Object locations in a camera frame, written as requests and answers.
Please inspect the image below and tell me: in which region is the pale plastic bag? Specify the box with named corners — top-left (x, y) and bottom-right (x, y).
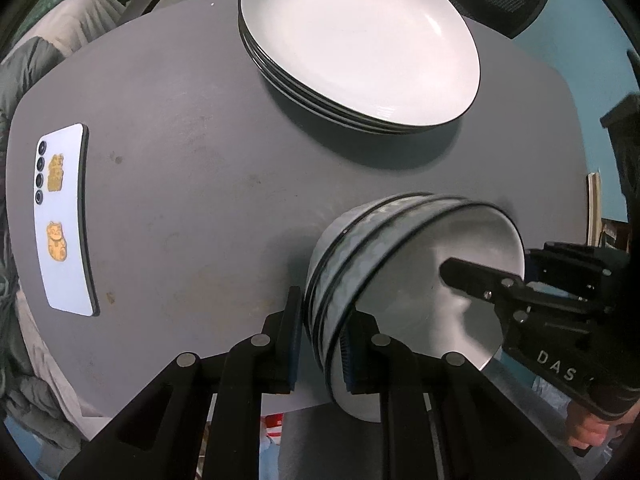
top-left (530, 375), bottom-right (571, 411)

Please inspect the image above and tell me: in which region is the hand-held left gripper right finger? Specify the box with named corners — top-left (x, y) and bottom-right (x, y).
top-left (339, 310), bottom-right (581, 480)

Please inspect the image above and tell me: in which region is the grey crumpled blanket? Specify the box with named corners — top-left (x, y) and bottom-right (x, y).
top-left (0, 35), bottom-right (116, 453)

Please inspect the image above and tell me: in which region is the white plate dark rim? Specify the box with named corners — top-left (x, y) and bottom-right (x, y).
top-left (244, 40), bottom-right (458, 136)
top-left (241, 25), bottom-right (463, 133)
top-left (239, 10), bottom-right (468, 131)

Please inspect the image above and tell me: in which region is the stack of white plates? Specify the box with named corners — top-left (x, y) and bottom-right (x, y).
top-left (238, 0), bottom-right (482, 128)

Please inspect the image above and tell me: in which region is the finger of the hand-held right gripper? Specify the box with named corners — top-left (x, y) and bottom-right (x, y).
top-left (440, 258), bottom-right (531, 321)
top-left (530, 242), bottom-right (640, 311)

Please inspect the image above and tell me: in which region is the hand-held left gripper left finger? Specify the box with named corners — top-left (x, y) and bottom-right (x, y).
top-left (59, 285), bottom-right (305, 480)

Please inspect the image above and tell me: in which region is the dark furniture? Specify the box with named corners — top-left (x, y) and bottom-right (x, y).
top-left (600, 92), bottom-right (640, 226)

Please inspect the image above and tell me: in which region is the cream bedding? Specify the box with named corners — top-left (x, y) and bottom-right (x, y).
top-left (15, 0), bottom-right (128, 61)

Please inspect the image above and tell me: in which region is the white phone with gold stickers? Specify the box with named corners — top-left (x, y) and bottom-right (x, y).
top-left (34, 122), bottom-right (101, 318)

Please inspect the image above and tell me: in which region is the person's right hand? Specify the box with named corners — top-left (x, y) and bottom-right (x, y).
top-left (565, 402), bottom-right (616, 453)

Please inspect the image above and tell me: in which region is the grey ribbed bowl white inside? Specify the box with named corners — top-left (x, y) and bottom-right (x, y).
top-left (306, 192), bottom-right (436, 361)
top-left (332, 200), bottom-right (526, 423)
top-left (315, 194), bottom-right (501, 401)

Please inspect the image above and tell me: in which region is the pale wooden strip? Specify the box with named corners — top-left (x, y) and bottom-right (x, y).
top-left (586, 172), bottom-right (603, 246)

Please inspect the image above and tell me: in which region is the red and white package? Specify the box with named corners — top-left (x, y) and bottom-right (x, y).
top-left (260, 410), bottom-right (286, 461)

